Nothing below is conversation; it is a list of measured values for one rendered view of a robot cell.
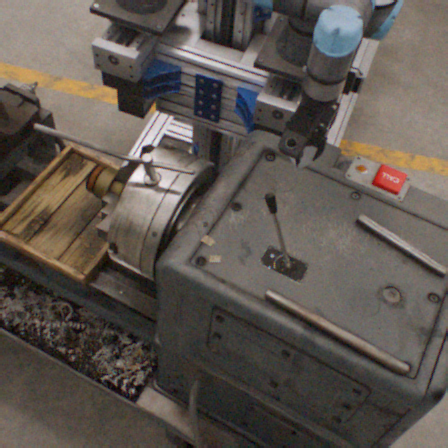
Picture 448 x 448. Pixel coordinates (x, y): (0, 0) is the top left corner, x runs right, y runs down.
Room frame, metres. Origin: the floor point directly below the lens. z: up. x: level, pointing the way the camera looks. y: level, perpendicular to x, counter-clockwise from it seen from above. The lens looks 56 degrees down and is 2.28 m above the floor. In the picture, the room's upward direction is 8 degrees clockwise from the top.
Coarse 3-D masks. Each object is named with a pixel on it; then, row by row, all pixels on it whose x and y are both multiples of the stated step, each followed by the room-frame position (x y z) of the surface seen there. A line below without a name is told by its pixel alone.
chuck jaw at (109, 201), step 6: (108, 192) 0.85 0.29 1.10; (102, 198) 0.83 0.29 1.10; (108, 198) 0.84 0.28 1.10; (114, 198) 0.84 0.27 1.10; (102, 204) 0.83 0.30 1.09; (108, 204) 0.82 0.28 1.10; (114, 204) 0.82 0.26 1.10; (102, 210) 0.80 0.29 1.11; (108, 210) 0.80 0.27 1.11; (102, 216) 0.79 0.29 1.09; (108, 216) 0.78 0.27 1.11; (102, 222) 0.76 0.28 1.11; (108, 222) 0.76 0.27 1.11; (102, 228) 0.74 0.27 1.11; (108, 228) 0.75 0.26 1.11; (102, 234) 0.74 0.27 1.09; (114, 246) 0.71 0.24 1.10; (114, 252) 0.71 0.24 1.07
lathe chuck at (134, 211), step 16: (160, 160) 0.86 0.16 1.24; (176, 160) 0.87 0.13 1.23; (192, 160) 0.89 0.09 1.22; (144, 176) 0.81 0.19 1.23; (160, 176) 0.82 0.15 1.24; (176, 176) 0.82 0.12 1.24; (128, 192) 0.78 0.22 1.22; (144, 192) 0.78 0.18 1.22; (160, 192) 0.78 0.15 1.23; (128, 208) 0.75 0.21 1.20; (144, 208) 0.75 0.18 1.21; (112, 224) 0.73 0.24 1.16; (128, 224) 0.72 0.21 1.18; (144, 224) 0.72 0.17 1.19; (112, 240) 0.71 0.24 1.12; (128, 240) 0.70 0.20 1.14; (144, 240) 0.70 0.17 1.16; (112, 256) 0.71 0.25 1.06; (128, 256) 0.69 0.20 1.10
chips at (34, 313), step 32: (0, 288) 0.83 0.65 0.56; (32, 288) 0.84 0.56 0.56; (0, 320) 0.73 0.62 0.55; (32, 320) 0.73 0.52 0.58; (64, 320) 0.75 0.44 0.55; (96, 320) 0.76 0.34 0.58; (64, 352) 0.65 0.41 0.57; (96, 352) 0.65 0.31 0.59; (128, 352) 0.68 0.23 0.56; (128, 384) 0.58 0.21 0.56
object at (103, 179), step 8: (96, 168) 0.91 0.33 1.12; (104, 168) 0.92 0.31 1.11; (112, 168) 0.92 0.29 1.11; (88, 176) 0.89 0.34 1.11; (96, 176) 0.89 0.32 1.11; (104, 176) 0.89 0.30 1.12; (112, 176) 0.89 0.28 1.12; (88, 184) 0.87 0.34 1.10; (96, 184) 0.87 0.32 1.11; (104, 184) 0.87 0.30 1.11; (112, 184) 0.87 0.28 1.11; (120, 184) 0.88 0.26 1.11; (96, 192) 0.86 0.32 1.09; (104, 192) 0.85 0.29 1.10; (112, 192) 0.86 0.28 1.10; (120, 192) 0.86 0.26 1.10
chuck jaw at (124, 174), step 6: (150, 144) 0.95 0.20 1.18; (144, 150) 0.92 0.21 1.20; (150, 150) 0.92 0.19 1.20; (132, 162) 0.91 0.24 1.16; (120, 168) 0.90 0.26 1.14; (126, 168) 0.91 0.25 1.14; (132, 168) 0.90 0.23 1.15; (120, 174) 0.89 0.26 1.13; (126, 174) 0.89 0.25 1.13; (132, 174) 0.89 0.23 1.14; (120, 180) 0.88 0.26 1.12; (126, 180) 0.88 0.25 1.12
